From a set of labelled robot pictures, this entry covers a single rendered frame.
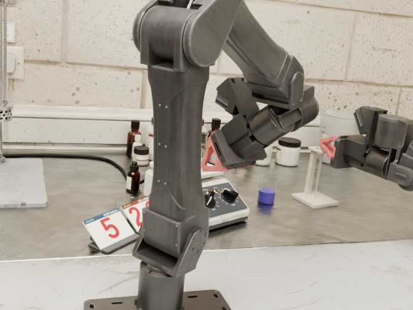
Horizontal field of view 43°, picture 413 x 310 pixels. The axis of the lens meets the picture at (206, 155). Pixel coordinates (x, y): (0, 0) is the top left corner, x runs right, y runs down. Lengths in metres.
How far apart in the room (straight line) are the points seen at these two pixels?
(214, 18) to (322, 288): 0.48
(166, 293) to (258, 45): 0.35
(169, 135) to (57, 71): 0.89
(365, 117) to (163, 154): 0.58
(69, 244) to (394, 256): 0.60
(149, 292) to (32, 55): 0.91
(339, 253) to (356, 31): 0.94
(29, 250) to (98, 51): 0.72
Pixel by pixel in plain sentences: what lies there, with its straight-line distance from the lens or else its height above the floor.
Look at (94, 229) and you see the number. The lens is 0.94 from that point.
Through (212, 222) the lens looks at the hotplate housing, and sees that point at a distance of 1.03.
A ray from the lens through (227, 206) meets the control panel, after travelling 1.07.
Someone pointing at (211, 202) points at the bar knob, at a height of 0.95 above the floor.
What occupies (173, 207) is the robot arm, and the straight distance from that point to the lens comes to 0.67.
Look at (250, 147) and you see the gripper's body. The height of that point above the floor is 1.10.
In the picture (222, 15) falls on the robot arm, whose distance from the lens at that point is 0.63.
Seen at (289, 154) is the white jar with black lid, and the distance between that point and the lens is 1.53.
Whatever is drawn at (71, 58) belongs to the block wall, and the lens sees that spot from 1.50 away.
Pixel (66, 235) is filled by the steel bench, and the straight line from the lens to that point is 0.98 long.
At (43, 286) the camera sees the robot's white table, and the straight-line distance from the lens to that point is 0.83.
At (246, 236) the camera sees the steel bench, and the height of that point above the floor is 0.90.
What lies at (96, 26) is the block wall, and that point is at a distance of 1.50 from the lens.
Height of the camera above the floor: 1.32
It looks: 16 degrees down
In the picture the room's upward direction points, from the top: 6 degrees clockwise
